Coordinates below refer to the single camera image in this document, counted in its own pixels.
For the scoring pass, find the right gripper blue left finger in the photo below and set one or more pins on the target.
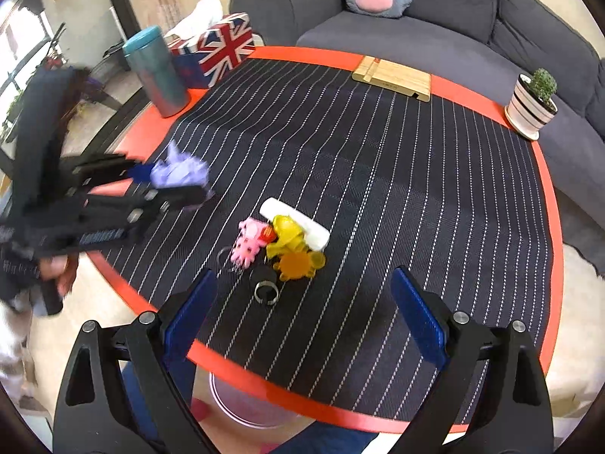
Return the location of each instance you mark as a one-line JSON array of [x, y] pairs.
[[183, 315]]

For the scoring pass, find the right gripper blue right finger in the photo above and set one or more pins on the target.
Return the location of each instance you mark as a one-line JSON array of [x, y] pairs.
[[424, 314]]

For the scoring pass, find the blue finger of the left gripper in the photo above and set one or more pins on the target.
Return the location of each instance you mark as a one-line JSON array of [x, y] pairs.
[[178, 198], [141, 172]]

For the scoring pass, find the purple paper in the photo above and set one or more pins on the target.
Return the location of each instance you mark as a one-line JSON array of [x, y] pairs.
[[179, 169]]

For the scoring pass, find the pink octopus keychain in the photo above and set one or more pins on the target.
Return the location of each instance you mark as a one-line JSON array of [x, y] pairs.
[[252, 239]]

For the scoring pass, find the black retractable key reel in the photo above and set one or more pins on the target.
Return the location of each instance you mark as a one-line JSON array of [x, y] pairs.
[[263, 281]]

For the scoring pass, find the yellow rubber toy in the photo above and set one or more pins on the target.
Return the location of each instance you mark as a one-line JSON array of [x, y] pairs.
[[290, 237]]

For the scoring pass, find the orange rubber toy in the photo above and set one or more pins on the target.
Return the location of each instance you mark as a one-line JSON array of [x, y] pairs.
[[299, 265]]

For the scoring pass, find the white plastic tube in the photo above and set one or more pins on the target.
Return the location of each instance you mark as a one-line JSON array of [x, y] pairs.
[[315, 235]]

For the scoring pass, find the pink trash bin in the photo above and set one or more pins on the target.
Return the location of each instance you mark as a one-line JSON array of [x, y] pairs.
[[247, 410]]

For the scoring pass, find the person left hand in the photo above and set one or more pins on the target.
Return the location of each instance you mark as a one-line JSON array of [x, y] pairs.
[[61, 270]]

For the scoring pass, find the teal thermos tumbler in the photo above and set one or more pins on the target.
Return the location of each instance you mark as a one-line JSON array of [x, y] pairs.
[[148, 56]]

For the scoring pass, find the union jack tissue box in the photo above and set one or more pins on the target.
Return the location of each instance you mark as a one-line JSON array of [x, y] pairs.
[[208, 44]]

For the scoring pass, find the black striped table mat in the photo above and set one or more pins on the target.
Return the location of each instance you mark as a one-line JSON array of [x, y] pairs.
[[359, 222]]

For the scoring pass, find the wooden phone stand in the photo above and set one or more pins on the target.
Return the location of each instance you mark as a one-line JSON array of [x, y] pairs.
[[394, 77]]

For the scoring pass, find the potted cactus striped pot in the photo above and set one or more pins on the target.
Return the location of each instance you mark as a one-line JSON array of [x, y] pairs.
[[531, 106]]

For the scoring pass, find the dark grey sofa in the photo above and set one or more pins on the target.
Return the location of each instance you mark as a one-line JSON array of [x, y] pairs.
[[483, 45]]

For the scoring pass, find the black camera box left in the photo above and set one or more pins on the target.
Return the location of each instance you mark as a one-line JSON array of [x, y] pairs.
[[48, 100]]

